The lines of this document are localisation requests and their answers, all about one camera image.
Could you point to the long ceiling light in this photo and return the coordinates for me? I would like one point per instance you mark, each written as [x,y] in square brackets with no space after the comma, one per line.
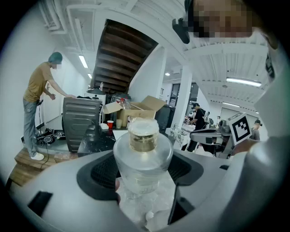
[83,61]
[90,75]
[243,82]

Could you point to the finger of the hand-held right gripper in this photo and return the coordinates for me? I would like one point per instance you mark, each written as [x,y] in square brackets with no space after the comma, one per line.
[199,134]

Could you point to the large cardboard box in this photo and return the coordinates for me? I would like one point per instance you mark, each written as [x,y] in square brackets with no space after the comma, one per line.
[136,111]

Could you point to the person's right forearm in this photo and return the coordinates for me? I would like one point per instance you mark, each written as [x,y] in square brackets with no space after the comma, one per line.
[247,146]

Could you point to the large clear plastic bottle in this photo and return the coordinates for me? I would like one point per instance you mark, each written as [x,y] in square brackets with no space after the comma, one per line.
[124,103]

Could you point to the person's face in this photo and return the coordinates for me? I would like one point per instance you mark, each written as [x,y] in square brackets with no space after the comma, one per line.
[222,20]

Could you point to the green plastic cup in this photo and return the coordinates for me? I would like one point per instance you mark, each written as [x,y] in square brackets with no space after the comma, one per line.
[119,123]

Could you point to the dark wooden staircase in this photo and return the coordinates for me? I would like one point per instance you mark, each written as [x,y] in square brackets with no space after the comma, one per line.
[117,59]

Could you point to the red plastic cup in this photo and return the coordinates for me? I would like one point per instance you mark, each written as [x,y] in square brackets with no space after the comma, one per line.
[110,124]

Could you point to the wooden floor platform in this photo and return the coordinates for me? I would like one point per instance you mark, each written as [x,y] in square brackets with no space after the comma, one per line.
[25,167]

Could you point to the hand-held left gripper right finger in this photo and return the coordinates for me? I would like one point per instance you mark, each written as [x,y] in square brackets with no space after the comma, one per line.
[204,181]

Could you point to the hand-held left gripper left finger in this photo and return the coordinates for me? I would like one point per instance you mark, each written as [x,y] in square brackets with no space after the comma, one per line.
[56,181]

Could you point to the black marble sink countertop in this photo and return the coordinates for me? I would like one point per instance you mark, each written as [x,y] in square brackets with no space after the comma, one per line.
[97,142]

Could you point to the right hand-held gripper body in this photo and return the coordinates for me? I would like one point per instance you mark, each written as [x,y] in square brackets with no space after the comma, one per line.
[240,129]

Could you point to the black head-worn camera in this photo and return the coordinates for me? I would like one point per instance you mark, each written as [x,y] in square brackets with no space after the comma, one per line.
[181,29]

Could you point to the white soap dish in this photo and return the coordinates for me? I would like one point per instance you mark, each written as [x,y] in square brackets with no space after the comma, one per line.
[104,127]

